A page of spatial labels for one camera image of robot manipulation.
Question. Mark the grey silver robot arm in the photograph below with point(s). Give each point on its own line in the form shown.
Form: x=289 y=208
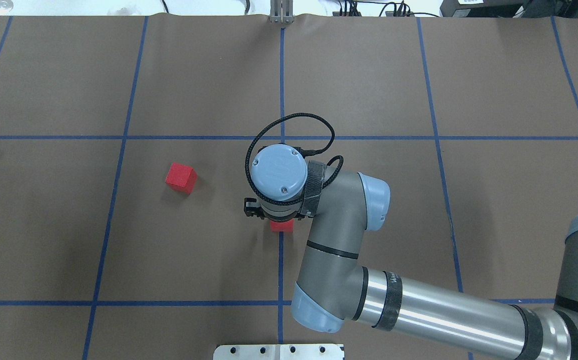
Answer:
x=332 y=287

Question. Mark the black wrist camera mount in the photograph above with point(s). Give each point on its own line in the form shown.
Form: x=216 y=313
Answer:
x=252 y=208

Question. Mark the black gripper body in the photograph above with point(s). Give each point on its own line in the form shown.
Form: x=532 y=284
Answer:
x=251 y=208

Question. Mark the black equipment box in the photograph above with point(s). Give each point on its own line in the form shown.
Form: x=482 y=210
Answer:
x=509 y=8

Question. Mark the grey aluminium clamp post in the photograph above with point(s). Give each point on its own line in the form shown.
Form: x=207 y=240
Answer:
x=281 y=12

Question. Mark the red cube block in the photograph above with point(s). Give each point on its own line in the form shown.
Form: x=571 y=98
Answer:
x=181 y=178
x=282 y=227

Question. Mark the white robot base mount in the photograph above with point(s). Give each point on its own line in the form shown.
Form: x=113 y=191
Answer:
x=295 y=351

